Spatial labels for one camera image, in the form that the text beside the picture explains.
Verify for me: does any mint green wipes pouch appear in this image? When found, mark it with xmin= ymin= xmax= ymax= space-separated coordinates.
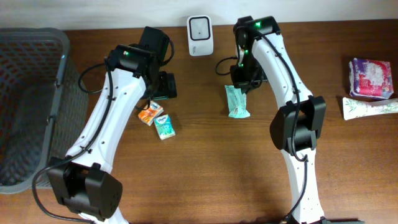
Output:
xmin=224 ymin=85 xmax=250 ymax=118

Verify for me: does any orange Kleenex tissue pack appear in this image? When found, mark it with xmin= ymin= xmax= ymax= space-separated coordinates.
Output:
xmin=137 ymin=101 xmax=164 ymax=126

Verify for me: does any teal Kleenex tissue pack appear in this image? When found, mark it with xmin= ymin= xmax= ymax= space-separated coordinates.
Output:
xmin=154 ymin=114 xmax=176 ymax=140

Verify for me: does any white leaf-print tube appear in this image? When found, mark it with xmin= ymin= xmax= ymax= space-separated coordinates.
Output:
xmin=342 ymin=97 xmax=397 ymax=120

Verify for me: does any red purple pad package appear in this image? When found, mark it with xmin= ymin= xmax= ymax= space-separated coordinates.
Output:
xmin=349 ymin=58 xmax=394 ymax=100

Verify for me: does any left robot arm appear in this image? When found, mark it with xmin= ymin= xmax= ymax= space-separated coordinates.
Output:
xmin=41 ymin=27 xmax=177 ymax=223

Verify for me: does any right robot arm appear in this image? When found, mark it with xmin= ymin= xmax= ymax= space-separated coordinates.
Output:
xmin=230 ymin=16 xmax=332 ymax=223

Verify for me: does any white barcode scanner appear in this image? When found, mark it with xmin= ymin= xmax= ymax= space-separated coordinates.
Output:
xmin=187 ymin=15 xmax=214 ymax=57

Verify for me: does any grey plastic mesh basket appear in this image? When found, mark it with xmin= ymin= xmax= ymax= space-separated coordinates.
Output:
xmin=1 ymin=28 xmax=88 ymax=194

